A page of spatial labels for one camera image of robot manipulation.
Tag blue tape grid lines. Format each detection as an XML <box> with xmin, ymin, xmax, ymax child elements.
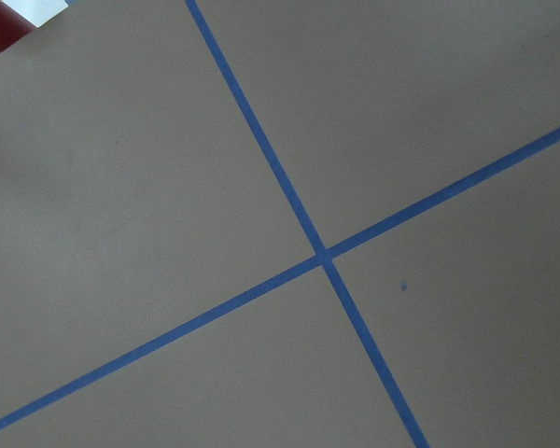
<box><xmin>0</xmin><ymin>1</ymin><xmax>560</xmax><ymax>447</ymax></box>

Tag red cylinder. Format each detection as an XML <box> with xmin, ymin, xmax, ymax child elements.
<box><xmin>0</xmin><ymin>1</ymin><xmax>36</xmax><ymax>53</ymax></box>

